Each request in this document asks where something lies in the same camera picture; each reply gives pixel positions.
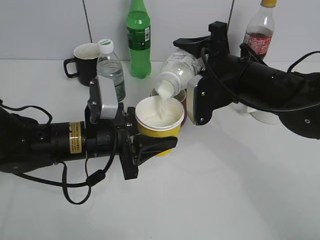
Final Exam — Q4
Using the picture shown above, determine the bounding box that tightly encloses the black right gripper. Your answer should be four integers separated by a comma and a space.
173, 21, 246, 126

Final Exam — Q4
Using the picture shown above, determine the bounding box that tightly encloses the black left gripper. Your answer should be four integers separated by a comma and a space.
84, 79, 178, 181

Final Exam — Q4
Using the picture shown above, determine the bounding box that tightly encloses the clear plastic milk bottle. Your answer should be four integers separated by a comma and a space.
154, 48, 205, 99

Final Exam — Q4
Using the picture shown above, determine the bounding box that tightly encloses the yellow paper cup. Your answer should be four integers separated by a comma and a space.
135, 95, 185, 157

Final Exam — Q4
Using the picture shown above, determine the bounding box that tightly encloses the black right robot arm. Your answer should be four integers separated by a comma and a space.
173, 21, 320, 139

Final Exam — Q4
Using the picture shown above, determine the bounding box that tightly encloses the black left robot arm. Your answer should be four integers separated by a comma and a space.
0, 78, 178, 180

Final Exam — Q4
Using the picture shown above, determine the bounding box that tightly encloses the red ceramic mug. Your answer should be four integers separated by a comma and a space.
146, 90, 187, 128

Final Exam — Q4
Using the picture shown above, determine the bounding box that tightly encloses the green soda bottle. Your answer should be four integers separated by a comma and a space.
126, 0, 152, 79

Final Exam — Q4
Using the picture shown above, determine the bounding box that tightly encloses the dark cola bottle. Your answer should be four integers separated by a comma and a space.
243, 0, 277, 60

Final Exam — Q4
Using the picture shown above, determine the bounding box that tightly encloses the white ceramic mug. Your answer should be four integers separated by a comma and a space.
231, 102, 281, 125

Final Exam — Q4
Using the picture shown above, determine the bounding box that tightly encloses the clear water bottle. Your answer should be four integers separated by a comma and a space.
96, 39, 126, 102

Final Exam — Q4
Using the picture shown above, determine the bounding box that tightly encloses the black ceramic mug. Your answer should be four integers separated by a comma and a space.
63, 43, 100, 87

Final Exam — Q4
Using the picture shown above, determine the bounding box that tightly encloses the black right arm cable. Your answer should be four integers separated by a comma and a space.
201, 42, 320, 112

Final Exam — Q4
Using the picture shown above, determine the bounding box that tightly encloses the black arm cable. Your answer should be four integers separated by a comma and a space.
201, 42, 320, 112
0, 98, 118, 205

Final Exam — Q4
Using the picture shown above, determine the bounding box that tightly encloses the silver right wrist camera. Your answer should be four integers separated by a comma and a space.
186, 74, 203, 125

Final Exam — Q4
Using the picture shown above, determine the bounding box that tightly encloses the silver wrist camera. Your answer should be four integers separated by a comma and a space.
186, 74, 203, 125
97, 75, 118, 120

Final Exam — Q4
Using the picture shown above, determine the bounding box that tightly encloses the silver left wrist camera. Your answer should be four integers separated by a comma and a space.
97, 75, 118, 120

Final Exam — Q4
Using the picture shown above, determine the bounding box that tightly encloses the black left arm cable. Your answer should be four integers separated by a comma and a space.
0, 98, 118, 205

